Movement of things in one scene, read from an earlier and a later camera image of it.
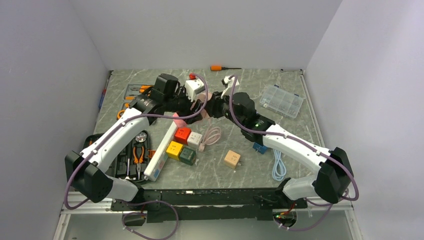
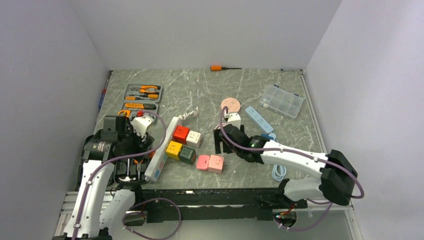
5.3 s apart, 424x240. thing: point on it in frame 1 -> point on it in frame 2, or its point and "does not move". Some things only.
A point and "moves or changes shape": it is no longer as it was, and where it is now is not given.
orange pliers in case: [138, 161] does not move
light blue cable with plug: [279, 170] does not move
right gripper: [214, 105] -> [217, 139]
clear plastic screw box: [281, 101] does not move
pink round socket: [204, 114] moves or changes shape
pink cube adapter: [180, 123] -> [216, 163]
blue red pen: [103, 95] does not move
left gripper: [190, 107] -> [129, 129]
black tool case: [134, 159] does not move
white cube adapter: [194, 139] does not move
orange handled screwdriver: [220, 68] does not move
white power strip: [156, 166] does not move
